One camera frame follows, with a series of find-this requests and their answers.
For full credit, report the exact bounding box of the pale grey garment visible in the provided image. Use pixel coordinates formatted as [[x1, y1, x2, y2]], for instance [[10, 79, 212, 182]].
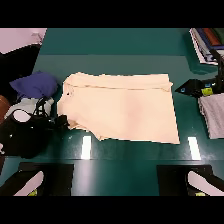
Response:
[[4, 96, 55, 118]]

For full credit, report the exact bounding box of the cream shirt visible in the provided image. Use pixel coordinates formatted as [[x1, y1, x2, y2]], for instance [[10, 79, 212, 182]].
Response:
[[56, 71, 181, 145]]

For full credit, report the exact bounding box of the white striped garment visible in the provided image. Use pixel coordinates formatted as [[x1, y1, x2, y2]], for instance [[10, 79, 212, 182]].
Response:
[[188, 27, 221, 66]]

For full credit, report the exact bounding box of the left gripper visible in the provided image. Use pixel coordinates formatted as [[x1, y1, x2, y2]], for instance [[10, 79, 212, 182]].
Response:
[[53, 114, 71, 131]]

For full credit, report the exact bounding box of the red-brown garment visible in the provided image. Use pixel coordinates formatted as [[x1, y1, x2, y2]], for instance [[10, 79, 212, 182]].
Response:
[[203, 27, 224, 47]]

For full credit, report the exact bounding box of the blue garment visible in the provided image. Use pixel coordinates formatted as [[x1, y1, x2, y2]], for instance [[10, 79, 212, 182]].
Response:
[[9, 70, 60, 101]]

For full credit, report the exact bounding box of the navy garment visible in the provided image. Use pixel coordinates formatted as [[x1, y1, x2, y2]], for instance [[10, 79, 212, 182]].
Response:
[[195, 27, 218, 52]]

